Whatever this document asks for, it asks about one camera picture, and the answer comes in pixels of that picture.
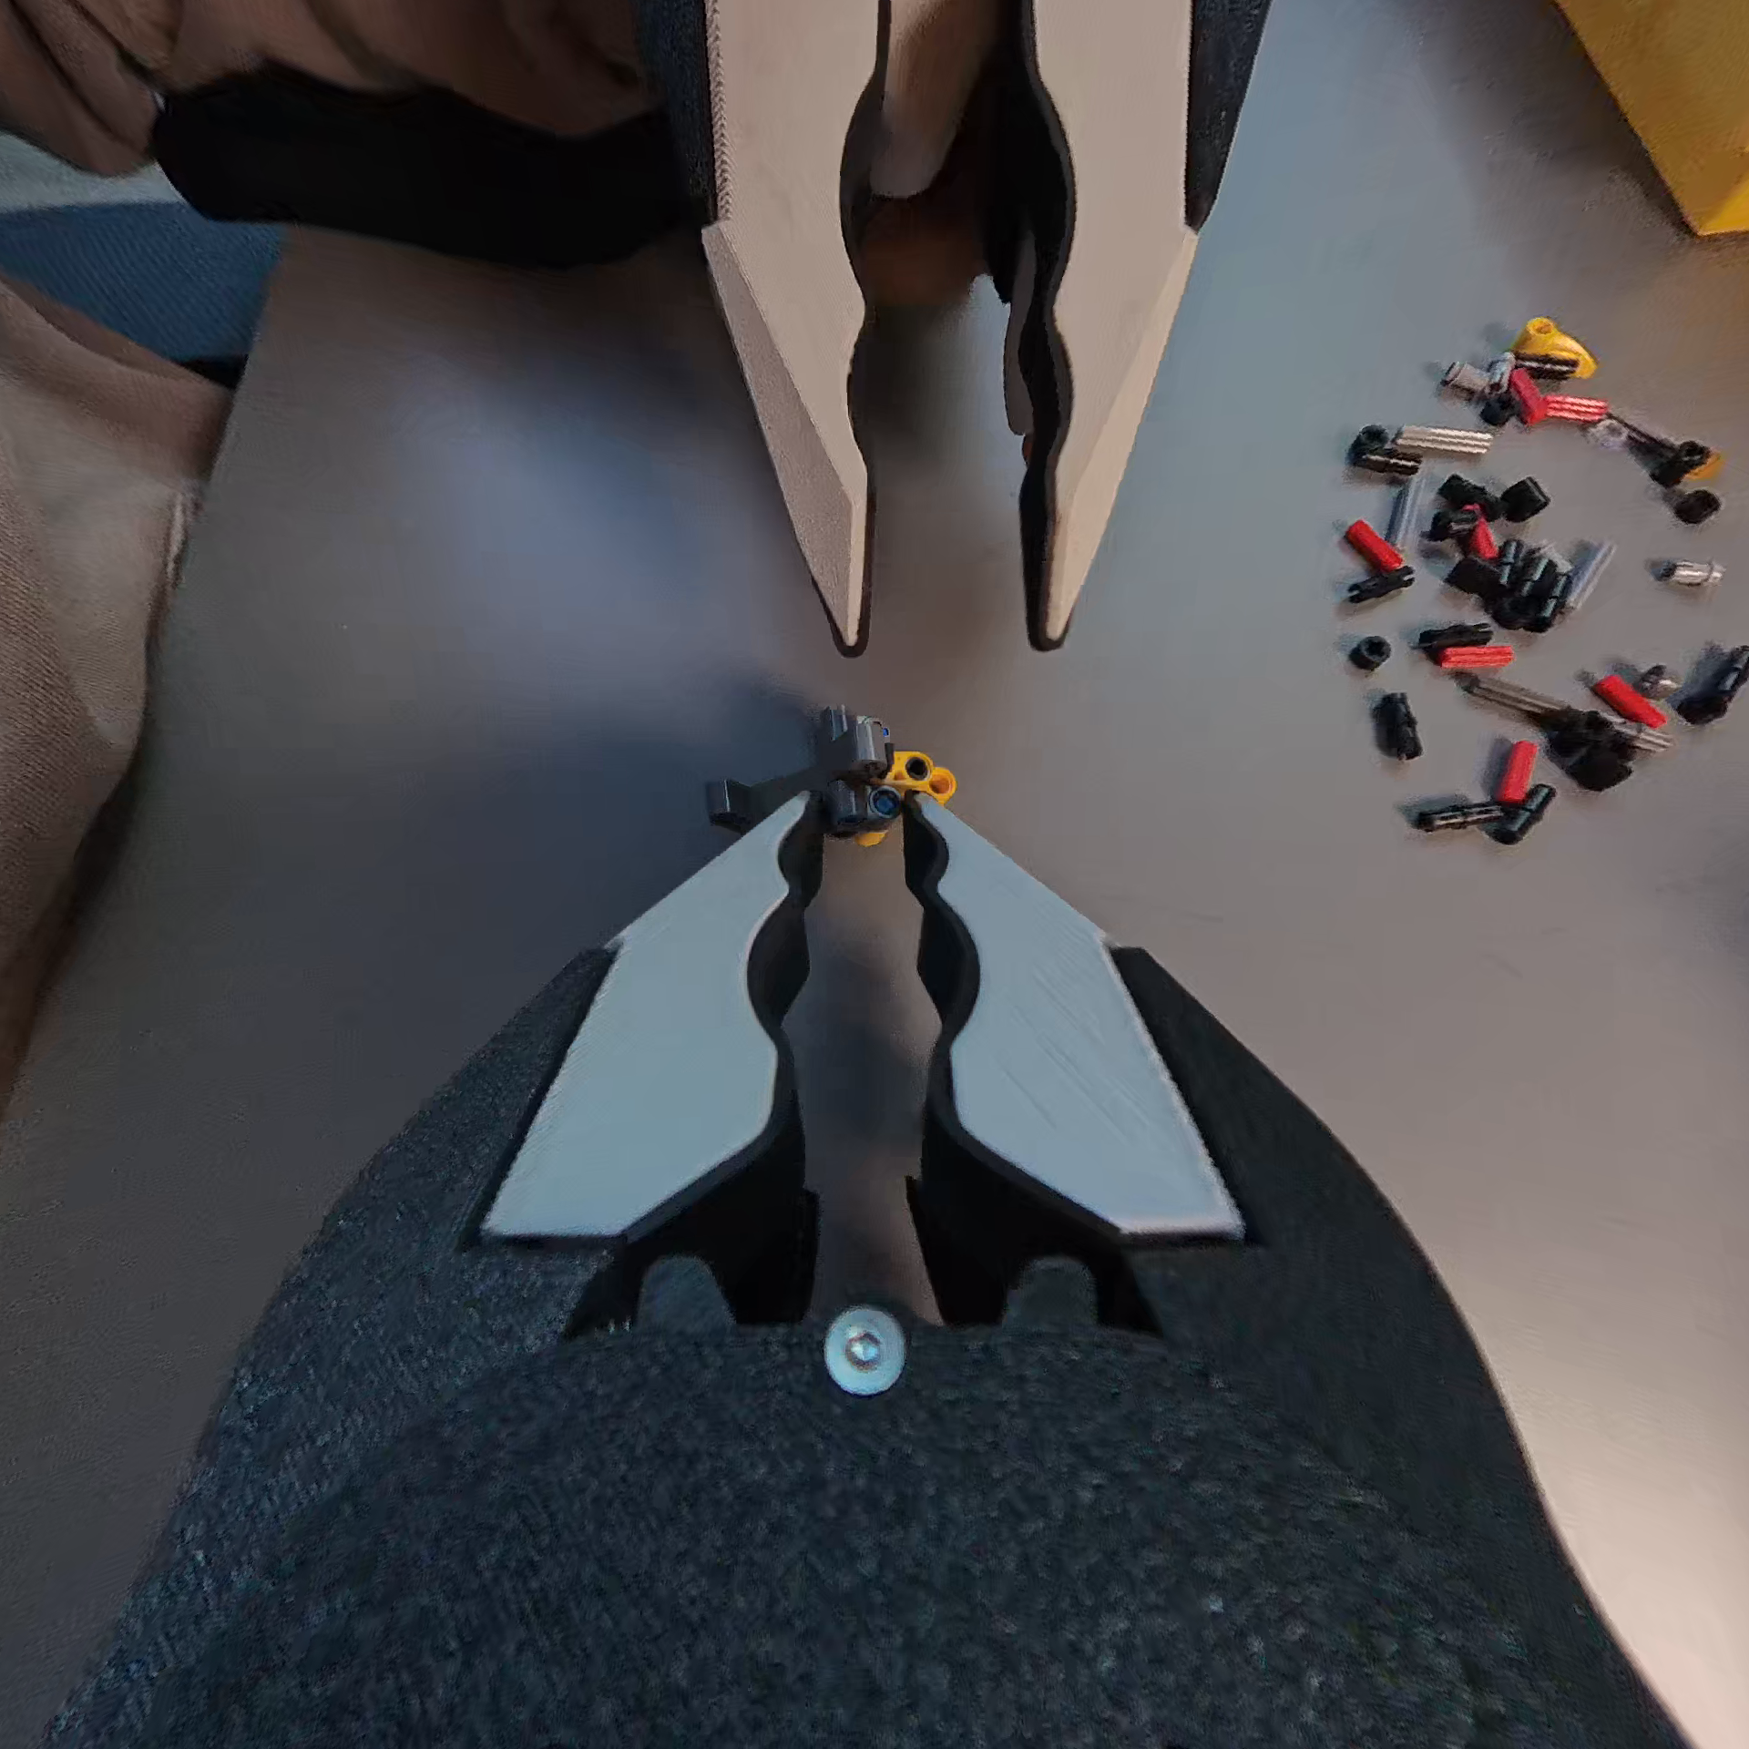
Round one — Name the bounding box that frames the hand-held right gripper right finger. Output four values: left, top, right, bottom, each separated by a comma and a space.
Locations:
903, 800, 1245, 1287

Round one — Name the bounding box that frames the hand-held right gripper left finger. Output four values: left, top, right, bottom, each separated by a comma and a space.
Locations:
482, 794, 826, 1287

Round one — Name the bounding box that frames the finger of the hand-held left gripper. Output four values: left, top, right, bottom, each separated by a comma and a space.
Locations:
700, 0, 888, 658
991, 0, 1203, 658

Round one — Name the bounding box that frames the yellow building block assembly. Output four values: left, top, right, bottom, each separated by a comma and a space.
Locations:
703, 706, 964, 849

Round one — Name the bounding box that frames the person's left forearm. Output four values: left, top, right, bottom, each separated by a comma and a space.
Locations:
0, 0, 659, 178

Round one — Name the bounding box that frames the grey desk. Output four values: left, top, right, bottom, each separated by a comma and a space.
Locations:
0, 0, 1749, 1749

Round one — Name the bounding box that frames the person's left hand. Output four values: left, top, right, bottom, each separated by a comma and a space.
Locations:
870, 164, 1007, 317

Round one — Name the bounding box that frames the yellow plastic bin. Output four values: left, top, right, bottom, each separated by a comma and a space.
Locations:
1553, 0, 1749, 238

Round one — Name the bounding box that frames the pile of black red pieces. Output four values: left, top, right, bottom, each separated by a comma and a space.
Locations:
1340, 314, 1749, 838

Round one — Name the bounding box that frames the person's torso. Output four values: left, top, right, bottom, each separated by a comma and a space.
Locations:
0, 275, 234, 1095

